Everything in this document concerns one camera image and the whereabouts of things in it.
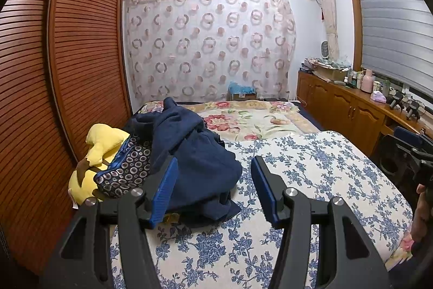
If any dark circle-print pillow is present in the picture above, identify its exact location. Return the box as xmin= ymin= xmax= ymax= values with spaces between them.
xmin=94 ymin=135 xmax=153 ymax=199

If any wooden louvered wardrobe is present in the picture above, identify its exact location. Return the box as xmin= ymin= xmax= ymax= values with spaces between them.
xmin=0 ymin=0 xmax=133 ymax=276

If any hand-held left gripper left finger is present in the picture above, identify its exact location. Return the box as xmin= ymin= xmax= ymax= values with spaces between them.
xmin=41 ymin=156 xmax=179 ymax=289

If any person's right hand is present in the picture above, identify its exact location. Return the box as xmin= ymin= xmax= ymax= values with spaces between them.
xmin=410 ymin=183 xmax=433 ymax=242

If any yellow plush toy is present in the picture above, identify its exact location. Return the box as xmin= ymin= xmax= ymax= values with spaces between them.
xmin=68 ymin=123 xmax=131 ymax=203

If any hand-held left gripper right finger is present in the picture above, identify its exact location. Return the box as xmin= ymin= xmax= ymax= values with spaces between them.
xmin=251 ymin=155 xmax=395 ymax=289

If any row of small bottles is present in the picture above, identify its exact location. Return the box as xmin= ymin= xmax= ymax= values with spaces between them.
xmin=345 ymin=70 xmax=362 ymax=89

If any cream floral blanket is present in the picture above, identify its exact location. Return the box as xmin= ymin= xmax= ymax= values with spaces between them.
xmin=133 ymin=100 xmax=322 ymax=142

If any beige window curtain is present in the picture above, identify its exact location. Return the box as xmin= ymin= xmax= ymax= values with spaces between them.
xmin=313 ymin=0 xmax=340 ymax=61

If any navy printed t-shirt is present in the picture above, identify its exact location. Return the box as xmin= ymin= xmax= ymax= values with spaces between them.
xmin=123 ymin=97 xmax=242 ymax=221

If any blue plastic bag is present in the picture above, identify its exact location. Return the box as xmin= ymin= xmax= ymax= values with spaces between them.
xmin=228 ymin=82 xmax=256 ymax=95

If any pink thermos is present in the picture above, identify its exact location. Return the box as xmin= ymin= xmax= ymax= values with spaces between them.
xmin=361 ymin=69 xmax=373 ymax=93

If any circle-print sheer curtain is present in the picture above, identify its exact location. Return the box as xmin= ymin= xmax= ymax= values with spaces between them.
xmin=123 ymin=0 xmax=297 ymax=102

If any blue floral white bedsheet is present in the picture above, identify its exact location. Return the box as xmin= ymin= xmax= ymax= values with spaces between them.
xmin=110 ymin=131 xmax=414 ymax=289

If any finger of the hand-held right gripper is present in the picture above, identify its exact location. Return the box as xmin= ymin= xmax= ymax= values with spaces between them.
xmin=394 ymin=126 xmax=425 ymax=147

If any wooden sideboard cabinet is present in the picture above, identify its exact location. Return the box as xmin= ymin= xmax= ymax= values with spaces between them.
xmin=297 ymin=70 xmax=433 ymax=157

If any large cardboard box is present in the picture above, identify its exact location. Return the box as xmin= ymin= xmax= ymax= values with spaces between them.
xmin=313 ymin=67 xmax=347 ymax=81

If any grey window blind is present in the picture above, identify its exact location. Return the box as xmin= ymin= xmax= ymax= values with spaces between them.
xmin=355 ymin=0 xmax=433 ymax=95

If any small cardboard box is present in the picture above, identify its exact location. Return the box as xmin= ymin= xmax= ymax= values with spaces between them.
xmin=230 ymin=93 xmax=258 ymax=102

